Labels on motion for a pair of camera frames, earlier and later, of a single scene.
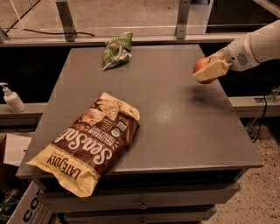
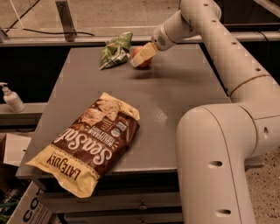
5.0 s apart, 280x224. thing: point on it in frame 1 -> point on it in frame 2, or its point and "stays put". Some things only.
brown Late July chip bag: x=89 y=146 stays put
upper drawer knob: x=143 y=207 stays put
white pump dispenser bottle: x=12 y=99 stays put
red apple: x=199 y=64 -> x=136 y=52
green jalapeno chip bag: x=117 y=52 stays put
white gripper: x=238 y=56 -> x=158 y=38
